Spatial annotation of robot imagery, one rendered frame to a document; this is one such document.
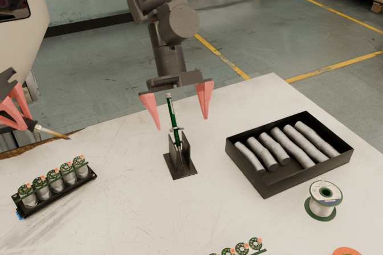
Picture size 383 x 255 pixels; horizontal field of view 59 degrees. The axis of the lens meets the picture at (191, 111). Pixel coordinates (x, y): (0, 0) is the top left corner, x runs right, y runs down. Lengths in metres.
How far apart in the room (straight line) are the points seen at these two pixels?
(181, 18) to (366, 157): 0.55
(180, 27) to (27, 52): 0.50
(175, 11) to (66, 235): 0.46
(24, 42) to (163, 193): 0.52
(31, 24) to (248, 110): 0.60
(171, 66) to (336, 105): 1.85
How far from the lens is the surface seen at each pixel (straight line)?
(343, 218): 0.76
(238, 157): 0.76
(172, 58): 0.64
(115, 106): 2.26
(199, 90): 0.69
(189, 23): 0.60
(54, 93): 2.50
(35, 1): 0.94
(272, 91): 1.04
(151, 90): 0.67
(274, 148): 0.81
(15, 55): 0.98
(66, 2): 3.25
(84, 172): 0.76
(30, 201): 0.74
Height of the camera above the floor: 1.32
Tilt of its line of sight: 38 degrees down
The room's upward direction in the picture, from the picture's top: straight up
